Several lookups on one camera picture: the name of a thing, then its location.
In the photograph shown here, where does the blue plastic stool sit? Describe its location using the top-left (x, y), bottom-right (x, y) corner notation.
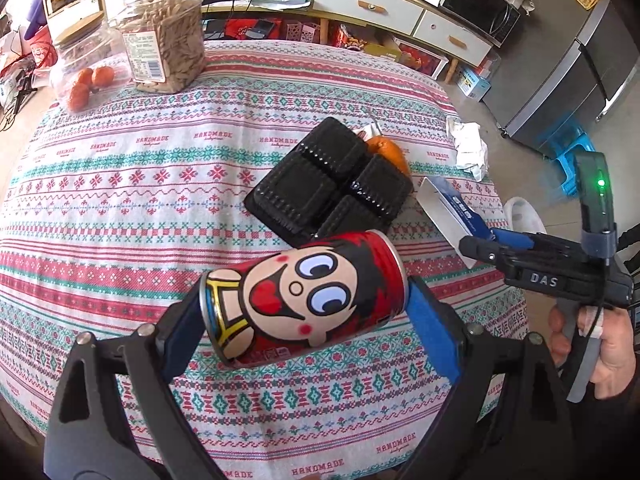
top-left (542, 122), bottom-right (598, 196)

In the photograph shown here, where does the wide white drawer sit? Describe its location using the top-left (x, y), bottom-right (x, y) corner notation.
top-left (310, 0), bottom-right (426, 36)

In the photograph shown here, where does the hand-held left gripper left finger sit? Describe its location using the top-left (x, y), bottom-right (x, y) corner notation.
top-left (44, 287), bottom-right (226, 480)

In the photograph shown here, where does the black plastic tray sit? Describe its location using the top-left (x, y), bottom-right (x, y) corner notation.
top-left (243, 116), bottom-right (416, 248)

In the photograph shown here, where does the loose tangerine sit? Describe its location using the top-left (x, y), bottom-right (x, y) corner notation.
top-left (367, 135), bottom-right (412, 177)

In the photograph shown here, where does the narrow white drawer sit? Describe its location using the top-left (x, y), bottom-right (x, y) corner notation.
top-left (414, 10), bottom-right (493, 67)

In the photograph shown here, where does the blue and white box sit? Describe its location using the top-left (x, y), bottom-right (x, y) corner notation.
top-left (456, 64), bottom-right (493, 102)

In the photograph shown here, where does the red and black box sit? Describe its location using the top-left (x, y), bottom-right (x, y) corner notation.
top-left (222, 17), bottom-right (286, 42)

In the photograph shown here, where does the white plastic bin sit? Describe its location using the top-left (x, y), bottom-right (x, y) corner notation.
top-left (502, 196), bottom-right (538, 236)

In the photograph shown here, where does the pink storage basket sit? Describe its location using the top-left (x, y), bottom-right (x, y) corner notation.
top-left (282, 20), bottom-right (321, 47)

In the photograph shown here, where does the crumpled white paper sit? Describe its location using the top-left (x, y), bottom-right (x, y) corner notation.
top-left (445, 116), bottom-right (488, 181)

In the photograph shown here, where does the long wooden cabinet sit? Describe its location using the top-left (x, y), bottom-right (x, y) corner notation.
top-left (100, 0), bottom-right (496, 86)

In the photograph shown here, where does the person's right hand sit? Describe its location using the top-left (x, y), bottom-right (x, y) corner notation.
top-left (547, 305), bottom-right (638, 402)

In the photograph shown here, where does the clear plastic seed jar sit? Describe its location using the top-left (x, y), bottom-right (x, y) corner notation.
top-left (109, 0), bottom-right (208, 95)

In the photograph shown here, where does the red cartoon face can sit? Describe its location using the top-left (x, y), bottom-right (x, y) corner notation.
top-left (199, 230), bottom-right (408, 372)

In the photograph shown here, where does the black microwave oven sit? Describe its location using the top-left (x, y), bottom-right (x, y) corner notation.
top-left (440, 0), bottom-right (523, 48)

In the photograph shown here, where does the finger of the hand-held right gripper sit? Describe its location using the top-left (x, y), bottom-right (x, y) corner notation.
top-left (459, 236), bottom-right (507, 267)
top-left (489, 227), bottom-right (539, 252)

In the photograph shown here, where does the patterned tablecloth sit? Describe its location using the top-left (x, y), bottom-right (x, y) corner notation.
top-left (0, 39), bottom-right (531, 480)

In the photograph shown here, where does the glass jar with wooden lid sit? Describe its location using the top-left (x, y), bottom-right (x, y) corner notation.
top-left (49, 12), bottom-right (132, 113)

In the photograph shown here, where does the dark blue cardboard box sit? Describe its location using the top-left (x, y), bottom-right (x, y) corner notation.
top-left (417, 176), bottom-right (493, 268)

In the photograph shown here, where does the red box in clear bin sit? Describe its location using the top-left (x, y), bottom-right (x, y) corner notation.
top-left (392, 35), bottom-right (451, 81)

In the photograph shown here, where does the grey refrigerator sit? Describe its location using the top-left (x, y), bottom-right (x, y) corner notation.
top-left (482, 0), bottom-right (633, 153)

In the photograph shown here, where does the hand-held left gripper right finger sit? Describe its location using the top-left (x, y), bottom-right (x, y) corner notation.
top-left (395, 275), bottom-right (573, 480)

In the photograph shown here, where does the colourful cardboard box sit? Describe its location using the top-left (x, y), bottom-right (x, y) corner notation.
top-left (332, 22), bottom-right (401, 62)

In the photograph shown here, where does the red shopping bag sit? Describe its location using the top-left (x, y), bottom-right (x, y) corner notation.
top-left (0, 25), bottom-right (57, 86)

